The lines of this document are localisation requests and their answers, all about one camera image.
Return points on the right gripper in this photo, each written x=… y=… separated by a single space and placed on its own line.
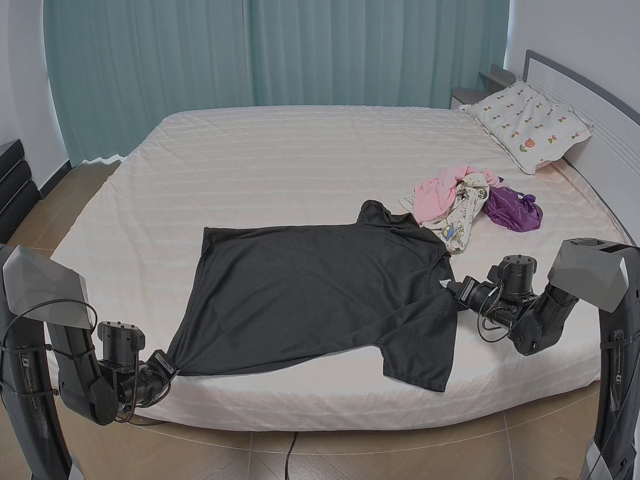
x=465 y=293

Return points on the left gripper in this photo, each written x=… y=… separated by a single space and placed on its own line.
x=162 y=365

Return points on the black T-shirt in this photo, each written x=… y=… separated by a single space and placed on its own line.
x=310 y=288

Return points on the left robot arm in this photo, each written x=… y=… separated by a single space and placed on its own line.
x=45 y=288

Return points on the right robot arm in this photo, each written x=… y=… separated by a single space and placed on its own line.
x=585 y=273

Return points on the white printed garment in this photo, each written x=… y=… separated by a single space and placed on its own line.
x=460 y=228

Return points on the purple garment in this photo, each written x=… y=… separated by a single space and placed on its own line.
x=515 y=213

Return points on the pink garment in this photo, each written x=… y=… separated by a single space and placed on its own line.
x=435 y=198

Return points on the white printed pillow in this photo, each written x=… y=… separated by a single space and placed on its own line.
x=530 y=123

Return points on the grey bedside table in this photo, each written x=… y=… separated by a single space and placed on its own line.
x=475 y=95

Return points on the bed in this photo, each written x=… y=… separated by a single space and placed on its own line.
x=300 y=158

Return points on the black chest of drawers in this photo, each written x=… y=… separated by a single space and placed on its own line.
x=15 y=183

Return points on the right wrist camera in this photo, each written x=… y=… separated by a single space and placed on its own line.
x=495 y=274

